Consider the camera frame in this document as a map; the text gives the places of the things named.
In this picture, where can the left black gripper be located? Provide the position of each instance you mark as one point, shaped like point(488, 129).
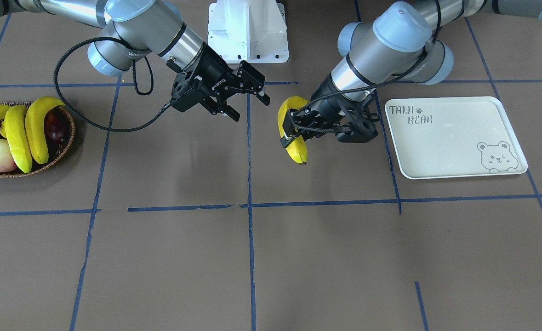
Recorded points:
point(327, 105)

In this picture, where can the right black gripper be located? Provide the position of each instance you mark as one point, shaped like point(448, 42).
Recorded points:
point(214, 73)

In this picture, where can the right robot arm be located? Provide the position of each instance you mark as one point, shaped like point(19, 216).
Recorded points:
point(132, 29)

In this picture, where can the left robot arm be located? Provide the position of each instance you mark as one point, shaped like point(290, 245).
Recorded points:
point(402, 44)

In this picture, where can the brown wicker basket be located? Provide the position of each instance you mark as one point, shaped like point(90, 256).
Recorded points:
point(58, 149)

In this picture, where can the cream bear tray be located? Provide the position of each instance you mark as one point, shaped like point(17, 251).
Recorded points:
point(449, 137)

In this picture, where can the dark red plum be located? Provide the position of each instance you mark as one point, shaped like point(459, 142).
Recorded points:
point(56, 128)

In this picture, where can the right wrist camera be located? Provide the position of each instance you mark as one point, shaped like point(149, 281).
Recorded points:
point(187, 92)

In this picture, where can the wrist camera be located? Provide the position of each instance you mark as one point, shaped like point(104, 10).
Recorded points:
point(360, 127)
point(187, 92)

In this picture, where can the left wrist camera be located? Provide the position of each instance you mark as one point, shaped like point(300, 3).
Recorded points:
point(360, 127)

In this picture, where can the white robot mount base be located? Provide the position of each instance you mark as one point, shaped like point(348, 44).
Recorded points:
point(248, 30)

